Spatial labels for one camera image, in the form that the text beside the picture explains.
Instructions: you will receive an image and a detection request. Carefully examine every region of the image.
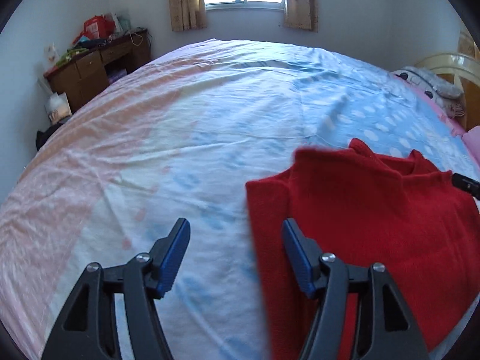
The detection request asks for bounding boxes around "brown wooden desk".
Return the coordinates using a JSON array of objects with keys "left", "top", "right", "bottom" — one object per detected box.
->
[{"left": 44, "top": 28, "right": 152, "bottom": 114}]

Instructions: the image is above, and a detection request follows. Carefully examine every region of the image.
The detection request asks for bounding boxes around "white printed card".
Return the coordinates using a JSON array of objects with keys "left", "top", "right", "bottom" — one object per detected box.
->
[{"left": 45, "top": 43, "right": 61, "bottom": 68}]

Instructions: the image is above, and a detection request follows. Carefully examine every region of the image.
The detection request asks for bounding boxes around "red cardboard box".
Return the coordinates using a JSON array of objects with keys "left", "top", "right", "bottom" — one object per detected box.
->
[{"left": 83, "top": 15, "right": 115, "bottom": 40}]

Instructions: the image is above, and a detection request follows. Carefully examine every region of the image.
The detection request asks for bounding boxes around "cream wooden bed headboard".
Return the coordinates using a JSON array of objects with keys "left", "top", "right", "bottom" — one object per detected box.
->
[{"left": 424, "top": 53, "right": 480, "bottom": 132}]

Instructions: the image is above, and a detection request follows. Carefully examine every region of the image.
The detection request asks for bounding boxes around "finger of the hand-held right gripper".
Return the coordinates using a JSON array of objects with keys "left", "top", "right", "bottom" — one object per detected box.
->
[{"left": 451, "top": 172, "right": 480, "bottom": 198}]

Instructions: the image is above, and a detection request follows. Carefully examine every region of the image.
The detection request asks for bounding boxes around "green cloth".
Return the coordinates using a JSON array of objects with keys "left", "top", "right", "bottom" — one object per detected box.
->
[{"left": 56, "top": 47, "right": 91, "bottom": 67}]

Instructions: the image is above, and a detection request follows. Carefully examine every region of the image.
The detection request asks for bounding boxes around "red embroidered sweater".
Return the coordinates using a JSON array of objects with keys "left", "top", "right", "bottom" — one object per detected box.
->
[{"left": 245, "top": 138, "right": 480, "bottom": 360}]

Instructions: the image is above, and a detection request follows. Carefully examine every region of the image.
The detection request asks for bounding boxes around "floral patterned pillow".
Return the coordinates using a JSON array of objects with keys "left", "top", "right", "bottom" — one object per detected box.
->
[{"left": 440, "top": 95, "right": 468, "bottom": 121}]

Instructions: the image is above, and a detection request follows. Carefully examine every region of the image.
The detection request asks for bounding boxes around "bed with pastel sheet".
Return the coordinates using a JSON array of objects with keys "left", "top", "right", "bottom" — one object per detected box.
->
[{"left": 0, "top": 38, "right": 480, "bottom": 360}]

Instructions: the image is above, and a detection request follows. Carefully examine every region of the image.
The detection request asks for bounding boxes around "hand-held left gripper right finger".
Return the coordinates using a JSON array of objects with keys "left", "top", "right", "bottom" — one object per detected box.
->
[{"left": 282, "top": 217, "right": 430, "bottom": 360}]

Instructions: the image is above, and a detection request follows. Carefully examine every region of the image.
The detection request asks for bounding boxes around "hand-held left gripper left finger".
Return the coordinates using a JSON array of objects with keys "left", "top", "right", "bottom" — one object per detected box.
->
[{"left": 40, "top": 217, "right": 191, "bottom": 360}]

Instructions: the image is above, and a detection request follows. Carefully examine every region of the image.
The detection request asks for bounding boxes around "grey patterned pillow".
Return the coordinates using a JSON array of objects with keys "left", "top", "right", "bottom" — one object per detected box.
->
[{"left": 394, "top": 66, "right": 462, "bottom": 100}]

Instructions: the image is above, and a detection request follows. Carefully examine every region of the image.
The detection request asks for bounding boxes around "long yellow curtain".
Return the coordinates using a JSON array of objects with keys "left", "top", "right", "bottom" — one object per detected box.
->
[{"left": 457, "top": 26, "right": 480, "bottom": 61}]

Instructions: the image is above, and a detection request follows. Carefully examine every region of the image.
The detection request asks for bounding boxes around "black bag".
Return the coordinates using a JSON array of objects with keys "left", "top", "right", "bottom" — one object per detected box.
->
[{"left": 35, "top": 122, "right": 70, "bottom": 151}]

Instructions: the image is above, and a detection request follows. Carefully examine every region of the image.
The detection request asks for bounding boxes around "short beige curtain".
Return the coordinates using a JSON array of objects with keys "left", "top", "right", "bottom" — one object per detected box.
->
[
  {"left": 169, "top": 0, "right": 208, "bottom": 32},
  {"left": 283, "top": 0, "right": 319, "bottom": 32}
]

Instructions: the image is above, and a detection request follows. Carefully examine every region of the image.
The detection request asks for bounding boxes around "purple box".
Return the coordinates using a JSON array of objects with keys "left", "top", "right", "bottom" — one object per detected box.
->
[{"left": 107, "top": 68, "right": 128, "bottom": 85}]

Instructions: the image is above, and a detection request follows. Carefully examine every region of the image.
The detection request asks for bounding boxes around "white paper bag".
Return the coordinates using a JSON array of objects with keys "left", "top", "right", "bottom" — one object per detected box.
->
[{"left": 45, "top": 92, "right": 73, "bottom": 124}]

